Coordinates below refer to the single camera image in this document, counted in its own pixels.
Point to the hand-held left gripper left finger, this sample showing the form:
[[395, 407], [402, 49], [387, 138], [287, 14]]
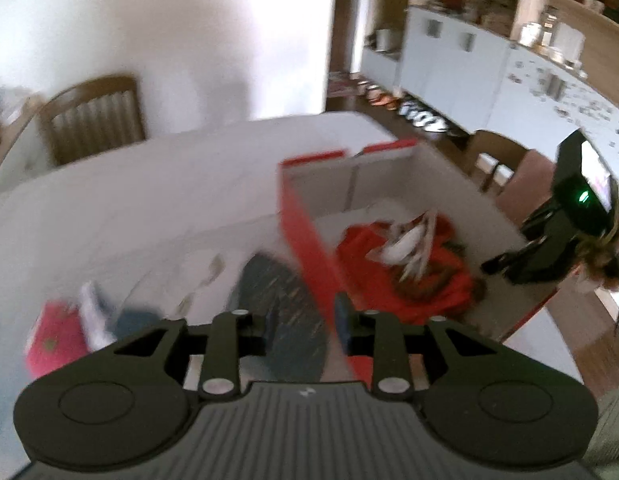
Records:
[[270, 324]]

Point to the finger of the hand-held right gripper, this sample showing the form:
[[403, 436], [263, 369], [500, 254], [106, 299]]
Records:
[[538, 222], [504, 261]]

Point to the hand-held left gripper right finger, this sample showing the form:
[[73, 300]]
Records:
[[343, 320]]

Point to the orange-red cloth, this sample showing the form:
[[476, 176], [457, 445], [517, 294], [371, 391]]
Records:
[[359, 245]]

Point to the white cardboard box red edge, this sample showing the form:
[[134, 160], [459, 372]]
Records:
[[439, 172]]

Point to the pink knitted pouch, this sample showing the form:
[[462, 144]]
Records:
[[54, 345]]

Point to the person's right hand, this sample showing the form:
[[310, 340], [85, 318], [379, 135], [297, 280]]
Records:
[[602, 260]]

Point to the dark streaked oval object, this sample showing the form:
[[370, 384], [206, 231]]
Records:
[[300, 320]]

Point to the row of shoes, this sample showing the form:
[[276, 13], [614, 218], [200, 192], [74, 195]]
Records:
[[414, 112]]

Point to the white cabinet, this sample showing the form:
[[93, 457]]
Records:
[[439, 70]]

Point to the group of cabinet-top ornaments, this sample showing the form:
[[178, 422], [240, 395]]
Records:
[[539, 30]]

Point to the person's grey-green clothing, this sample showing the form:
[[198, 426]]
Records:
[[614, 435]]

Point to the patterned floor rug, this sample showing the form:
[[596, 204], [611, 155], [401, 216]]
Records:
[[342, 85]]

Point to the metal pot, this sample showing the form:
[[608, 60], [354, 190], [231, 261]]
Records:
[[388, 40]]

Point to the dark wooden door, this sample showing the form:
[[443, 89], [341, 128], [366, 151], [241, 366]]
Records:
[[342, 35]]

